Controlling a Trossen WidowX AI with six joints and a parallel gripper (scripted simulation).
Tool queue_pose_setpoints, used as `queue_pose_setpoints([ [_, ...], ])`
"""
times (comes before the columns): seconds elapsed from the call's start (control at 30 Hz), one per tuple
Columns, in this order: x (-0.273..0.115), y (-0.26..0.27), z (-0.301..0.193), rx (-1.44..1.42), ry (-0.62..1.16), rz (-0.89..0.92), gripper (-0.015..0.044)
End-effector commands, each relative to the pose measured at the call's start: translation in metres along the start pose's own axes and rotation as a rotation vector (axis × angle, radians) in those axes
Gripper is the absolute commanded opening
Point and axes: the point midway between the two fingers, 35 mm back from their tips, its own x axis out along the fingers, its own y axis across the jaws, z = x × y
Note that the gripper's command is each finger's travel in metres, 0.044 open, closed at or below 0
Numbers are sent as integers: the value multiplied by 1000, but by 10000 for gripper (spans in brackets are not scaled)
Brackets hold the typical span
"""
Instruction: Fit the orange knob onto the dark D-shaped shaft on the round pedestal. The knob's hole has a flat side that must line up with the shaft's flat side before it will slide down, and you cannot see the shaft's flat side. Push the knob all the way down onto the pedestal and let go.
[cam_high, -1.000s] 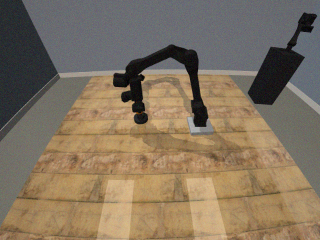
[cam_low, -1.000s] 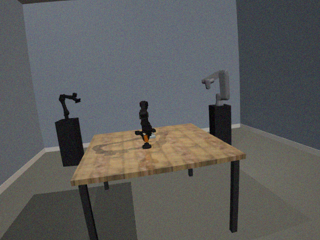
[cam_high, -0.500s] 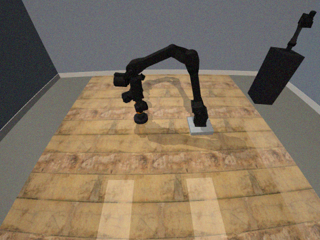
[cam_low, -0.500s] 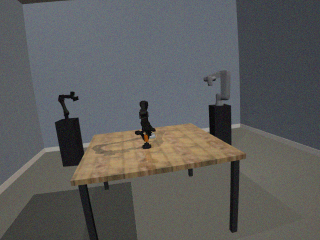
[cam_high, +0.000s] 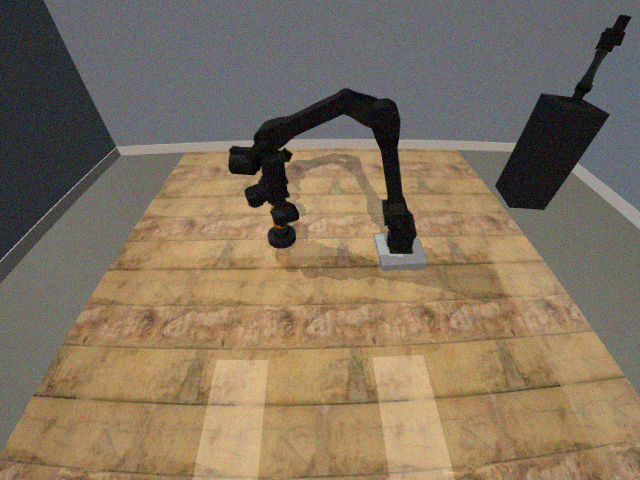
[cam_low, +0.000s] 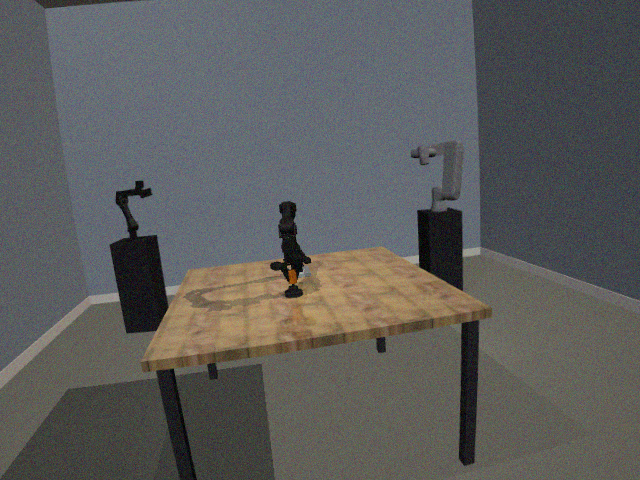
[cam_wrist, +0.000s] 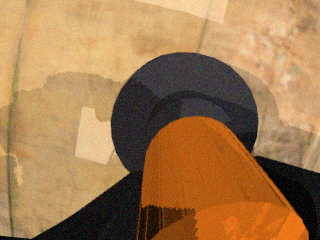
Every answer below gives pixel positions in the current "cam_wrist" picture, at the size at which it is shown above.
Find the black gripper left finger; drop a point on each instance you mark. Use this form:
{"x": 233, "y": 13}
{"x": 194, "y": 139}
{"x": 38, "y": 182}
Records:
{"x": 111, "y": 216}

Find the orange knob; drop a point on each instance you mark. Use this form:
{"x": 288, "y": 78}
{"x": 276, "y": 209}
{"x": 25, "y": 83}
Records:
{"x": 201, "y": 183}

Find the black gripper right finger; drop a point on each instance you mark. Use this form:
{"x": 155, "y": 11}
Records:
{"x": 300, "y": 187}

